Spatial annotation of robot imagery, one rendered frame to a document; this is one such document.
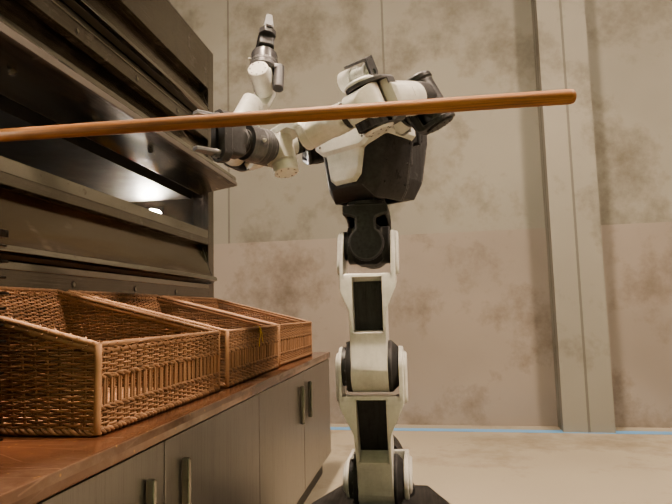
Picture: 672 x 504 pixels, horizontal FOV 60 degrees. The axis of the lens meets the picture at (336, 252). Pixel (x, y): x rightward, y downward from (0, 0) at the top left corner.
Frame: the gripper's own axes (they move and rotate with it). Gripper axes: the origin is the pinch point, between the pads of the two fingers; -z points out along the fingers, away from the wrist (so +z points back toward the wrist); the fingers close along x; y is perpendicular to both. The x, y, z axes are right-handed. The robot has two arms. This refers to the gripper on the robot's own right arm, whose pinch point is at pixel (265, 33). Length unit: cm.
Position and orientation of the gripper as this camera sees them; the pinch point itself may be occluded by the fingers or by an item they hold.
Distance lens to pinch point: 211.1
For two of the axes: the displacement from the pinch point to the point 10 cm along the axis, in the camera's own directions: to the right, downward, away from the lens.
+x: 2.8, -4.8, -8.3
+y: -9.6, -1.3, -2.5
